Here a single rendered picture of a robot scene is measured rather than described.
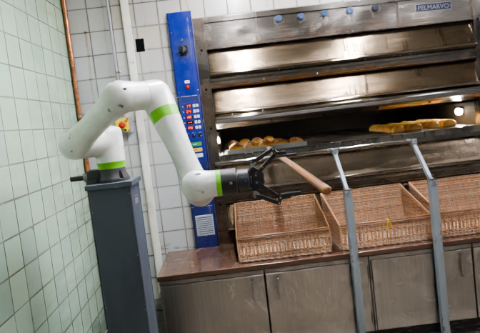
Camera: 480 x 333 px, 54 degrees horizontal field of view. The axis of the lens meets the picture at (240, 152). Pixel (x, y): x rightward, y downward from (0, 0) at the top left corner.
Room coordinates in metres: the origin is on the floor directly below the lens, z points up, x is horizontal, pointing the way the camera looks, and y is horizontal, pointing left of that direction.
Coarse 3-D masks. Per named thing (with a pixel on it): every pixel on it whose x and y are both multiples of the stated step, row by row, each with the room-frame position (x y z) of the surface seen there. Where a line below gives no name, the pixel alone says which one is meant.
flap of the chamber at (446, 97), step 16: (416, 96) 3.07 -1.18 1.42; (432, 96) 3.07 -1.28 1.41; (448, 96) 3.08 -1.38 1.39; (464, 96) 3.14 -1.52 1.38; (288, 112) 3.05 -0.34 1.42; (304, 112) 3.05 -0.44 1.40; (320, 112) 3.08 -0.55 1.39; (336, 112) 3.15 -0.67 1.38; (352, 112) 3.22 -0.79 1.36; (224, 128) 3.22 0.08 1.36
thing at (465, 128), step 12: (420, 132) 3.21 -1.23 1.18; (432, 132) 3.21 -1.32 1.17; (444, 132) 3.21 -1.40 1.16; (456, 132) 3.22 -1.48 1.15; (312, 144) 3.21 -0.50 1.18; (324, 144) 3.20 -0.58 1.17; (336, 144) 3.20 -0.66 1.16; (348, 144) 3.20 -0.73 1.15; (228, 156) 3.18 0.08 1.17; (240, 156) 3.19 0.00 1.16; (252, 156) 3.19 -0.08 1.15
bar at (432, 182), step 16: (368, 144) 2.83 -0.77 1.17; (384, 144) 2.83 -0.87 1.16; (240, 160) 2.81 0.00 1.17; (336, 160) 2.78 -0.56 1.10; (432, 192) 2.61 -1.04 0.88; (352, 208) 2.60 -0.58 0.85; (432, 208) 2.61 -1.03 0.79; (352, 224) 2.60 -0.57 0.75; (432, 224) 2.63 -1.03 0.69; (352, 240) 2.60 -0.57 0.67; (352, 256) 2.60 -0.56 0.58; (352, 272) 2.61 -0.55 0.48; (448, 320) 2.61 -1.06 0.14
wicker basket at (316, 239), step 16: (240, 208) 3.15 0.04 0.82; (256, 208) 3.15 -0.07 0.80; (272, 208) 3.15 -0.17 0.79; (288, 208) 3.14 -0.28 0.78; (320, 208) 2.94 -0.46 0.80; (240, 224) 3.12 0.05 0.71; (256, 224) 3.12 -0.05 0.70; (272, 224) 3.12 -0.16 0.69; (288, 224) 3.11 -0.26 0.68; (304, 224) 3.11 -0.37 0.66; (320, 224) 2.99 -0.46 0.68; (240, 240) 2.69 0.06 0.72; (256, 240) 2.70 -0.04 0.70; (272, 240) 2.70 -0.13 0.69; (288, 240) 2.70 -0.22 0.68; (304, 240) 2.99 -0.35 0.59; (320, 240) 2.94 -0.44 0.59; (240, 256) 2.69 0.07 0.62; (256, 256) 2.70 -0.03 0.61; (272, 256) 2.70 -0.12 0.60; (288, 256) 2.70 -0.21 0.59
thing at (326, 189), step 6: (288, 162) 2.18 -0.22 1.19; (294, 168) 1.98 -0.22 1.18; (300, 168) 1.90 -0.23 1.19; (300, 174) 1.84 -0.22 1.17; (306, 174) 1.73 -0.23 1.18; (306, 180) 1.71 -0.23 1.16; (312, 180) 1.61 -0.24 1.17; (318, 180) 1.56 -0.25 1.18; (318, 186) 1.51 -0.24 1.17; (324, 186) 1.45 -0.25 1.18; (324, 192) 1.44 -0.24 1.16; (330, 192) 1.44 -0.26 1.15
